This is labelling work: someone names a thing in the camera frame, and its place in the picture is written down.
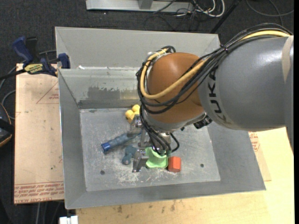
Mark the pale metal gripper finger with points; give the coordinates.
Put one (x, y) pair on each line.
(137, 122)
(139, 162)

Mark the yellow toy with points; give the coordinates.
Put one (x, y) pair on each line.
(130, 113)

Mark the grey-blue toy figure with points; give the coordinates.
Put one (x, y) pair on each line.
(129, 154)

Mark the light green cup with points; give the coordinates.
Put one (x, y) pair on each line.
(155, 162)

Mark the orange-red block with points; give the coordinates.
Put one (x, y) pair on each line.
(174, 164)

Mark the grey metal bin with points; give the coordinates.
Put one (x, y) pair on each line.
(105, 176)

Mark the black cylinder on white bracket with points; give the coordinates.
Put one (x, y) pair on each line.
(202, 122)

